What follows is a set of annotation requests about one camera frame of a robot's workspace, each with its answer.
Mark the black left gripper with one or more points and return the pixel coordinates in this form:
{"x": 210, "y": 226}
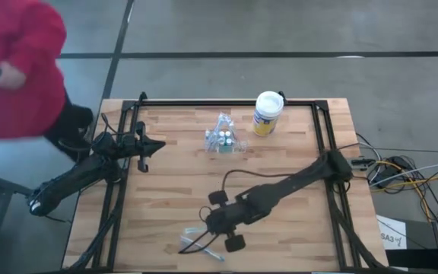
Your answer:
{"x": 133, "y": 146}

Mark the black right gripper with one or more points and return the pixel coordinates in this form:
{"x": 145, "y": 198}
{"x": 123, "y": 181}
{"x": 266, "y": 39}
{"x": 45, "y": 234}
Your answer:
{"x": 226, "y": 220}

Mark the clear acrylic organizer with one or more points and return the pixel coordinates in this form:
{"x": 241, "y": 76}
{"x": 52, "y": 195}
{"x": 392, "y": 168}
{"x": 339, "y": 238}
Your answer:
{"x": 224, "y": 149}

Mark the orange white toothbrush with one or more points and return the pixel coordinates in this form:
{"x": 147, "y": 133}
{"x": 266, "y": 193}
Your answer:
{"x": 230, "y": 121}

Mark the dark grey white toothbrush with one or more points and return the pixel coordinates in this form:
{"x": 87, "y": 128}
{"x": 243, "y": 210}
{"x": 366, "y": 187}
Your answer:
{"x": 235, "y": 128}

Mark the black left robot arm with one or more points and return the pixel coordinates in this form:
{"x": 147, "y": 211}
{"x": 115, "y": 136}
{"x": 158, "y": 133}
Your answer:
{"x": 78, "y": 175}

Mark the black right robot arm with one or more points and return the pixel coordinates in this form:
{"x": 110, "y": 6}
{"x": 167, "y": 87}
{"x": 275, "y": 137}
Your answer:
{"x": 291, "y": 186}

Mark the yellow Lysol wipes canister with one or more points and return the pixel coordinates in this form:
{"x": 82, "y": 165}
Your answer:
{"x": 267, "y": 114}

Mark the person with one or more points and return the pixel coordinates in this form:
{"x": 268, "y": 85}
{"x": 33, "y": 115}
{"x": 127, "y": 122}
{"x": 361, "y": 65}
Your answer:
{"x": 25, "y": 102}

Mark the black floor stand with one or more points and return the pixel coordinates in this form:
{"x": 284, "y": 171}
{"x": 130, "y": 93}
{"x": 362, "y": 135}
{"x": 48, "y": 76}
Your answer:
{"x": 2, "y": 184}

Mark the person's hand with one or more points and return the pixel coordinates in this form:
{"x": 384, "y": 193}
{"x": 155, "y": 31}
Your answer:
{"x": 11, "y": 76}

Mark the white paper sign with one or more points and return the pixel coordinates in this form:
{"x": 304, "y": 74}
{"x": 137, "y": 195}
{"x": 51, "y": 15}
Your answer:
{"x": 392, "y": 234}

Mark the black power adapter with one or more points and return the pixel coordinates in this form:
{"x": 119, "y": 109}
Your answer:
{"x": 388, "y": 177}

